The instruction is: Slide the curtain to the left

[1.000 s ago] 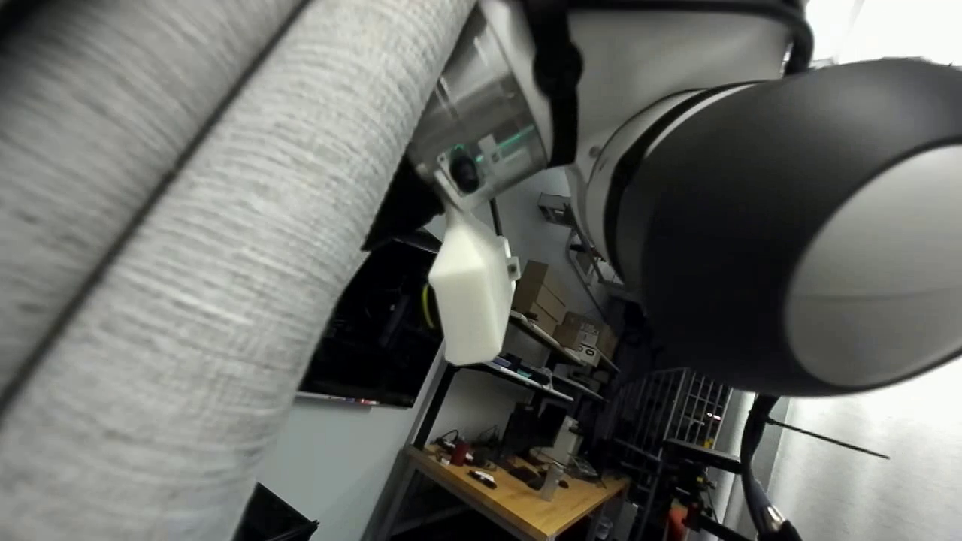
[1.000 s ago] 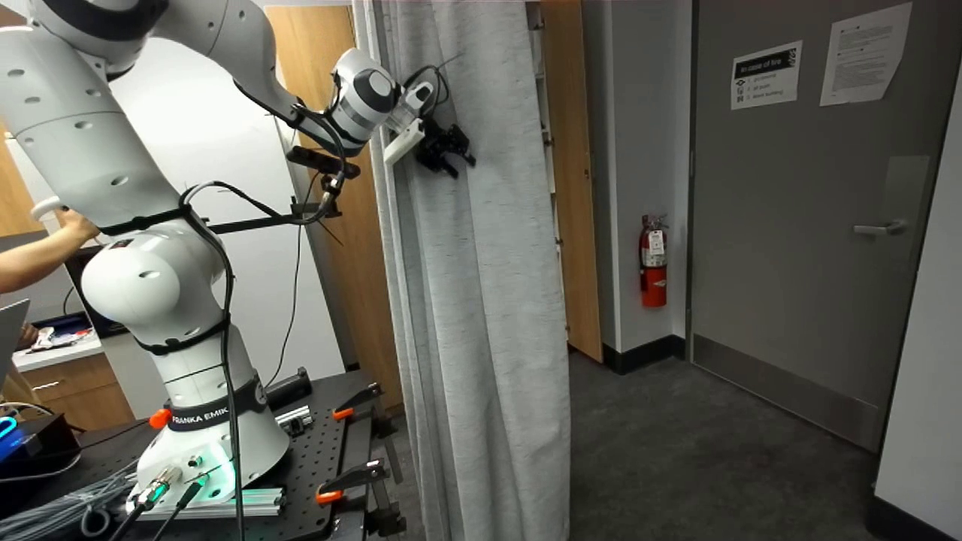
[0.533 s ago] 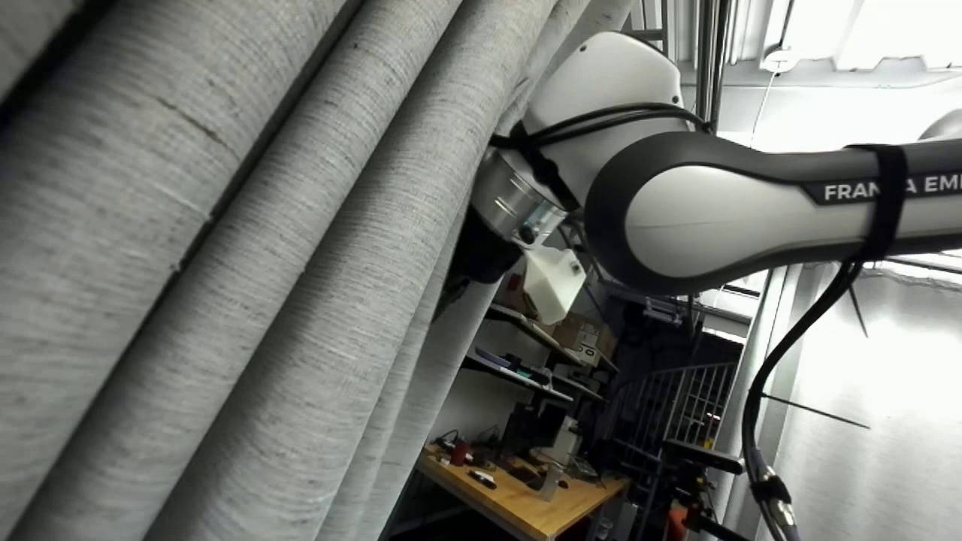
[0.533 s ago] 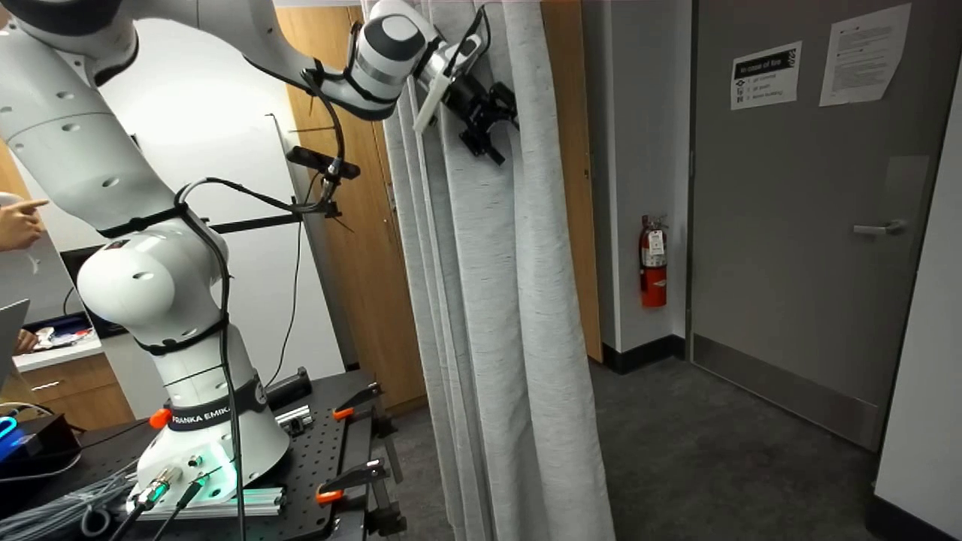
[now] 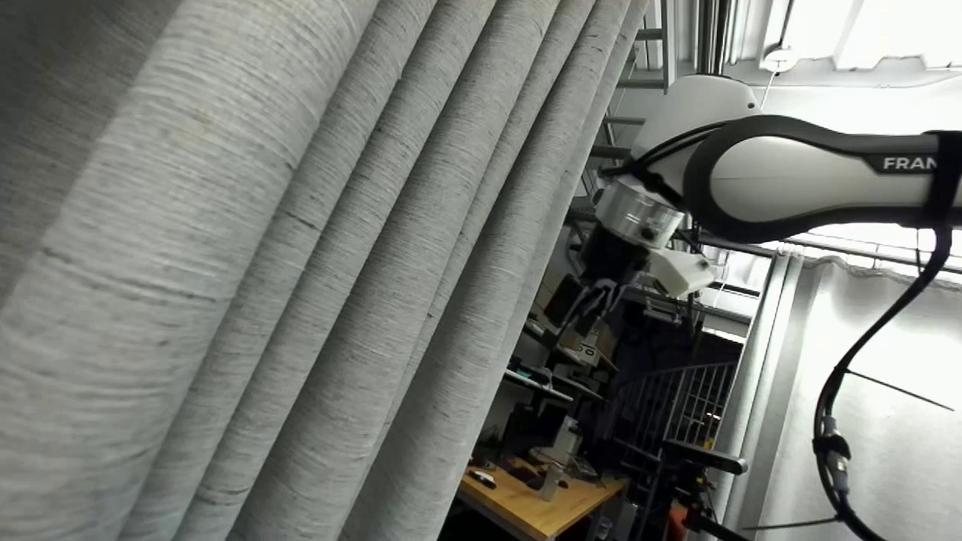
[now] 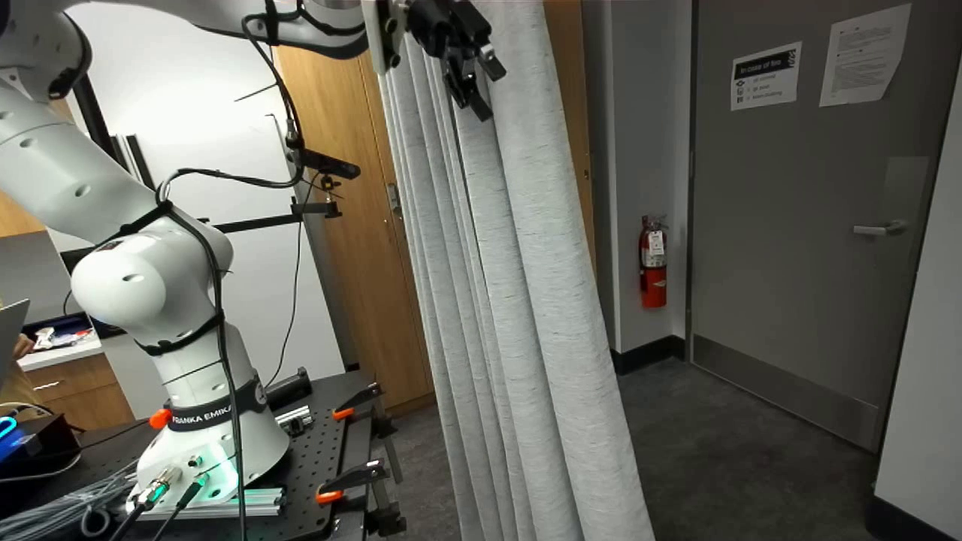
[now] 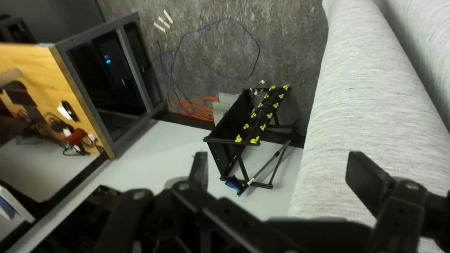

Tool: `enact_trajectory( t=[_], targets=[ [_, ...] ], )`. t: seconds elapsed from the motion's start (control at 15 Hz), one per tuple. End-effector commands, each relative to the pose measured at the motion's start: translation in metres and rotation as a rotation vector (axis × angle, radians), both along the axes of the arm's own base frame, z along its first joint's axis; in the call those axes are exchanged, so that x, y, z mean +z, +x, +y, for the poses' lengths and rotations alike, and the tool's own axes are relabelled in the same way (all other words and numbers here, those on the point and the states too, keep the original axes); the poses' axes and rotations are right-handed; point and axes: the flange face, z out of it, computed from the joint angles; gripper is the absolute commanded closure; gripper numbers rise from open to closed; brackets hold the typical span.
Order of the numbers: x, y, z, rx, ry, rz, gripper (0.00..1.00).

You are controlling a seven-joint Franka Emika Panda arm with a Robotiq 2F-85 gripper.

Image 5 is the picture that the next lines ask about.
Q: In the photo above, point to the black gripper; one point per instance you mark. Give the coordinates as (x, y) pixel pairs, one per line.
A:
(615, 261)

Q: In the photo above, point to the grey woven curtain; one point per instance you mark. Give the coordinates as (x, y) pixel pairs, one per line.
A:
(252, 301)

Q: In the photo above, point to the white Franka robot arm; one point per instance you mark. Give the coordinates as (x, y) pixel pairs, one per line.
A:
(801, 184)

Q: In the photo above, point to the black stand with clamp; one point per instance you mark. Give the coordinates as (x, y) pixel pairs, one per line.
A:
(703, 481)

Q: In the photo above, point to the wooden workbench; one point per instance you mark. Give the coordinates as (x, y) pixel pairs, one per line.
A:
(542, 500)

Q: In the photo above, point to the grey metal shelf rack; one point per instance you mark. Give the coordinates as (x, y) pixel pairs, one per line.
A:
(650, 49)

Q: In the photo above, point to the dark workshop machine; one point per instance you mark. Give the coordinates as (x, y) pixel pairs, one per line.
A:
(547, 410)

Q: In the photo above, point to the white round ceiling fixture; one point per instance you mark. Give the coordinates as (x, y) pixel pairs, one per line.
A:
(781, 58)

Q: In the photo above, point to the white translucent window blind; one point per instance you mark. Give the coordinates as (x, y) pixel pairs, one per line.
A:
(904, 460)

